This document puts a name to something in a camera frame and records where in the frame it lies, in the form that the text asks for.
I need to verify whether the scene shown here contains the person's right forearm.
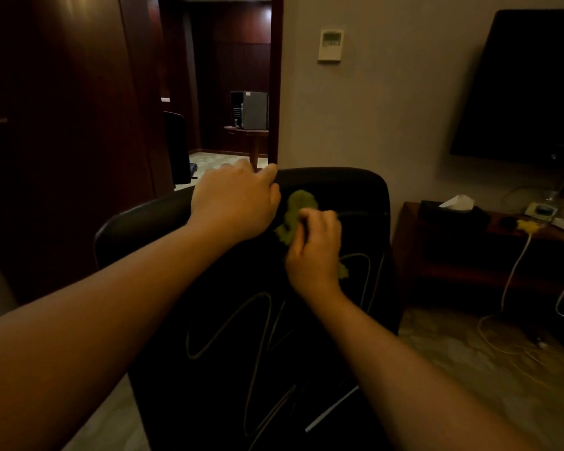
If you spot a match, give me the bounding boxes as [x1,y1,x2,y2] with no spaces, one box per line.
[305,285,548,451]

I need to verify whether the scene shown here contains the dark wooden wardrobe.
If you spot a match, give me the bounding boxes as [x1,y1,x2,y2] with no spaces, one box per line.
[0,0,175,307]

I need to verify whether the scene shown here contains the white power cable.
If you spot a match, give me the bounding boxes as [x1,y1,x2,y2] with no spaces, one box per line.
[477,231,564,386]

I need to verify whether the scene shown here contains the small grey fridge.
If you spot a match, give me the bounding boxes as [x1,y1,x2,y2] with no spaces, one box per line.
[230,91,269,131]

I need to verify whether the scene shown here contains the round wooden side table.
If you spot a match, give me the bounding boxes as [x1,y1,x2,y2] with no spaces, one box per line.
[223,126,269,170]

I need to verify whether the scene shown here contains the person's left hand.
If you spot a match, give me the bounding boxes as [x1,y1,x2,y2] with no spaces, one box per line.
[190,158,282,245]

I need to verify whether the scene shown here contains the dark wooden door frame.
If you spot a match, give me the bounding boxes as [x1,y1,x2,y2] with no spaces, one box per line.
[267,0,285,166]

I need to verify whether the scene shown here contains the black wall television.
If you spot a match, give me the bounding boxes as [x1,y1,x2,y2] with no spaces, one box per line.
[450,9,564,168]

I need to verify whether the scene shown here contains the black leather office chair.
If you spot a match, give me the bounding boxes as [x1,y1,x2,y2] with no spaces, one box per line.
[93,167,403,451]

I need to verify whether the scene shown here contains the green cleaning cloth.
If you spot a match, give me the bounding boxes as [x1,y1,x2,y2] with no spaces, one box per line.
[274,190,350,280]

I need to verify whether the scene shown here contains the small white device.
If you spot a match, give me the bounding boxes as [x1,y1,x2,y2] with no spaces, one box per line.
[525,202,559,221]

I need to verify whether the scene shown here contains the black tissue box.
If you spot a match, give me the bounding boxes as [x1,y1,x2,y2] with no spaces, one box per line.
[417,194,492,231]

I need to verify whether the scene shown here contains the person's right hand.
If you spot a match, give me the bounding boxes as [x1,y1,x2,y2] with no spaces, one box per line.
[284,207,343,302]

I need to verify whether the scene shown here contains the white wall thermostat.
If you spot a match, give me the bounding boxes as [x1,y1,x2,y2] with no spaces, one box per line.
[318,29,345,63]

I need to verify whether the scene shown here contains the dark wooden television console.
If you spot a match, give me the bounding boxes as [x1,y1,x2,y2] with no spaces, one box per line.
[392,202,564,327]

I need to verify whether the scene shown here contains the person's left forearm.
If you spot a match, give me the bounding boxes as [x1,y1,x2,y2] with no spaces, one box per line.
[0,216,245,451]

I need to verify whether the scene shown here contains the black background chair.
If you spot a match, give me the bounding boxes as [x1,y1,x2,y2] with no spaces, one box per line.
[163,111,198,186]

